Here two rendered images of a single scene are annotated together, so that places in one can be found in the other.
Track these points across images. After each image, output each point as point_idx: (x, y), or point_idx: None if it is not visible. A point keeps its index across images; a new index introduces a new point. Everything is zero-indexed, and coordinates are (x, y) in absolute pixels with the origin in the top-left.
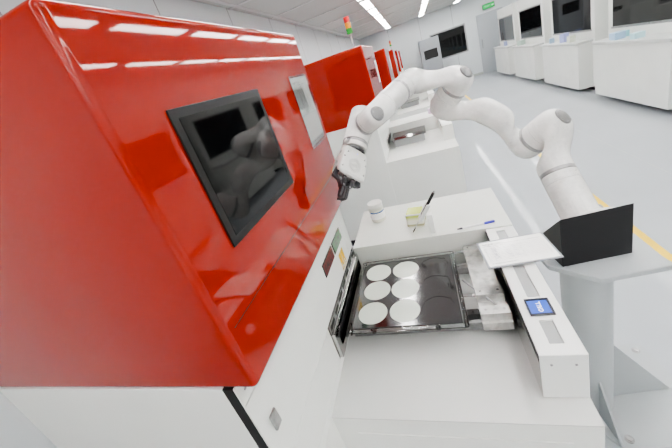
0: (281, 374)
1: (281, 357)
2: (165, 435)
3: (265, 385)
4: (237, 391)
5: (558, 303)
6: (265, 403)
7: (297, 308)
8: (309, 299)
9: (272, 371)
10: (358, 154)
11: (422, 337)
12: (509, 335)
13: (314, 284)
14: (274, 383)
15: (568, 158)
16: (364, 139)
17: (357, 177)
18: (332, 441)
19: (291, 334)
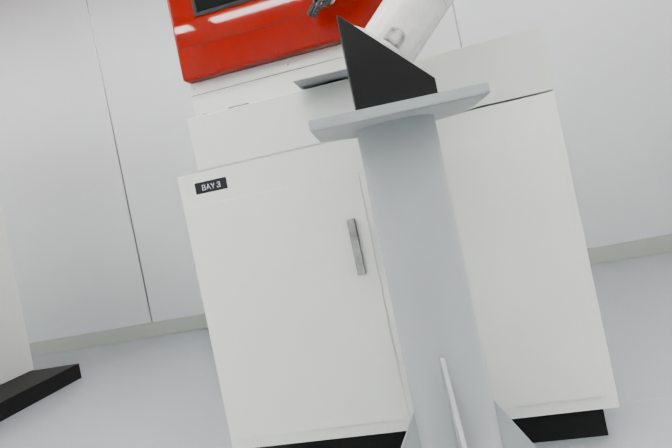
0: (221, 106)
1: (225, 98)
2: None
3: (207, 99)
4: (190, 86)
5: (239, 106)
6: (203, 106)
7: (256, 85)
8: (275, 89)
9: (215, 98)
10: None
11: None
12: None
13: (289, 84)
14: (214, 104)
15: None
16: None
17: None
18: None
19: (241, 94)
